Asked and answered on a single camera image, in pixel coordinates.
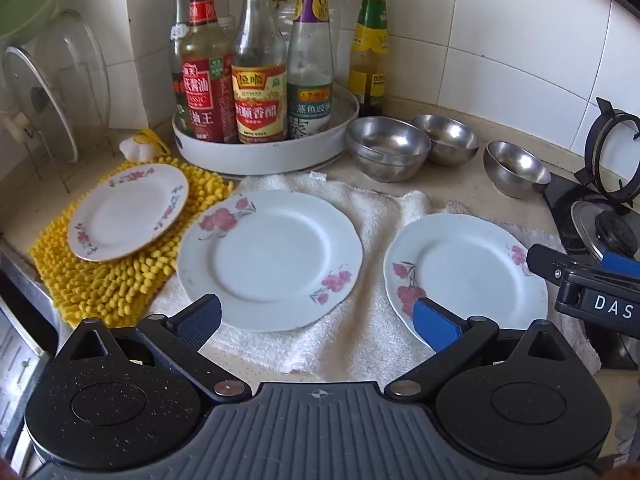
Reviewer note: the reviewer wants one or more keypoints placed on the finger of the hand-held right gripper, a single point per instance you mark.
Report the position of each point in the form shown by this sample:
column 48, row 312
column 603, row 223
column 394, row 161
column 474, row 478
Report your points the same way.
column 550, row 260
column 622, row 265

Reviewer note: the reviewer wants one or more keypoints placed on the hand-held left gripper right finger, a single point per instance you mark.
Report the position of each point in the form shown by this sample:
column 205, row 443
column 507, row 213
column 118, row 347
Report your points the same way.
column 435, row 325

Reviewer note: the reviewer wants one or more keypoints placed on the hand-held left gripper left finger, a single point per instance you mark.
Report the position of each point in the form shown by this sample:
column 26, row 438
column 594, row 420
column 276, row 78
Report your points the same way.
column 200, row 317

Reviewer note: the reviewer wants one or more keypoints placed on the medium pink floral plate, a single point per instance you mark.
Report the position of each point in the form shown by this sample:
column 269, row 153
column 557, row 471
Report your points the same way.
column 465, row 270

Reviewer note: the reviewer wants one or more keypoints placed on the large pink floral plate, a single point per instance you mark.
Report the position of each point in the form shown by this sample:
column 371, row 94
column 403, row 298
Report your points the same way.
column 270, row 260

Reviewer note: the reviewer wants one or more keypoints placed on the small stainless steel bowl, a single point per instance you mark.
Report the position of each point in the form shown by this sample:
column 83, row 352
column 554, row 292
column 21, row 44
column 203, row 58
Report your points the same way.
column 517, row 167

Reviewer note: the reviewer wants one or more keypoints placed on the small floral rimmed plate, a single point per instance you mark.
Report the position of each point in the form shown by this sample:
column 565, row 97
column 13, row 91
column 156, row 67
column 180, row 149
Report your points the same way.
column 125, row 210

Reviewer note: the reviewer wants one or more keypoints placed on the medium stainless steel bowl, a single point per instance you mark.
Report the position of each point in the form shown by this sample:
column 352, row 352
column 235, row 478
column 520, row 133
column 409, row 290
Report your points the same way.
column 450, row 140

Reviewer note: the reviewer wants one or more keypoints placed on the large stainless steel bowl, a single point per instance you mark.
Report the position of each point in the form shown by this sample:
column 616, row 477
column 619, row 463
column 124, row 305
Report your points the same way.
column 387, row 145

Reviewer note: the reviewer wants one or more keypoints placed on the round steel plate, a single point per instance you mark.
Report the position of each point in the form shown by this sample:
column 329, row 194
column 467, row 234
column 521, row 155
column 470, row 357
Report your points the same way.
column 595, row 232

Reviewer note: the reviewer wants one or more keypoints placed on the black glass gas stove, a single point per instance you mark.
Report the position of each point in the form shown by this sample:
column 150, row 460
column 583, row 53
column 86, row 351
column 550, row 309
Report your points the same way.
column 565, row 210

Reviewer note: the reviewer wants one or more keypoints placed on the yellow chenille mat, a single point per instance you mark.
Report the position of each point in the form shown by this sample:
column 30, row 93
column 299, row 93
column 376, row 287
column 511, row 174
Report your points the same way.
column 110, row 285

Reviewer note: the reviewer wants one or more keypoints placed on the white towel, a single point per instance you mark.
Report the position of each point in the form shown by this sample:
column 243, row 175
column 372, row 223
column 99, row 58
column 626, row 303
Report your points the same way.
column 372, row 220

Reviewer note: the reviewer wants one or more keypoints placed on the white rotating condiment rack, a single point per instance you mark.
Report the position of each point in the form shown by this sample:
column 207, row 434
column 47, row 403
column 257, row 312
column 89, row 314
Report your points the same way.
column 260, row 157

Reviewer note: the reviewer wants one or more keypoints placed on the stainless steel sink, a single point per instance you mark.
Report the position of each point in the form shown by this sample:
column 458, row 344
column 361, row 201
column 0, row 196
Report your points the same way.
column 20, row 320

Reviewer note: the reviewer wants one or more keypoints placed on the small white yellow object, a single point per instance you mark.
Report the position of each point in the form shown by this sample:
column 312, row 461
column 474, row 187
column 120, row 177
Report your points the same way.
column 137, row 145

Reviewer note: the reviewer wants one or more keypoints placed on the yellow cap vinegar bottle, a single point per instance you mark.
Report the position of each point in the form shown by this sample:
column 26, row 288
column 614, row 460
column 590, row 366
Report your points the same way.
column 260, row 95

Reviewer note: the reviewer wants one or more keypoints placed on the red label soy sauce bottle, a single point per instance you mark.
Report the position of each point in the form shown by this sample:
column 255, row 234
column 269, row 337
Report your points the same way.
column 205, row 85

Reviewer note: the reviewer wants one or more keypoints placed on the dark glass sauce bottle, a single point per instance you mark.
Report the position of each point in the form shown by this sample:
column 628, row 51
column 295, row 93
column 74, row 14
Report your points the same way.
column 176, row 60

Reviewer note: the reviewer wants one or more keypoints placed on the metal rimmed glass pot lid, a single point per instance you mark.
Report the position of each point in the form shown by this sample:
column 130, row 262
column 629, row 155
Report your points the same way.
column 45, row 110

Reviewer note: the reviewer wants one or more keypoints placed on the purple label sauce bottle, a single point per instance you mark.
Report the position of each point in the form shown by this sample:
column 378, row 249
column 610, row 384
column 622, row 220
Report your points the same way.
column 310, row 70

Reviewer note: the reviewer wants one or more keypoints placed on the green yellow label bottle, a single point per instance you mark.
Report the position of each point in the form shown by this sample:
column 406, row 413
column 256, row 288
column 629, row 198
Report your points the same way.
column 370, row 50

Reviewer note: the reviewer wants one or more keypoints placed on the clear glass lid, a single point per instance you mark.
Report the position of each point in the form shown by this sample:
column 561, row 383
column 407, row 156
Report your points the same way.
column 87, row 60

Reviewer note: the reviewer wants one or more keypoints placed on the green plastic bowl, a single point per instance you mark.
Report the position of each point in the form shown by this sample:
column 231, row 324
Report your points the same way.
column 25, row 0

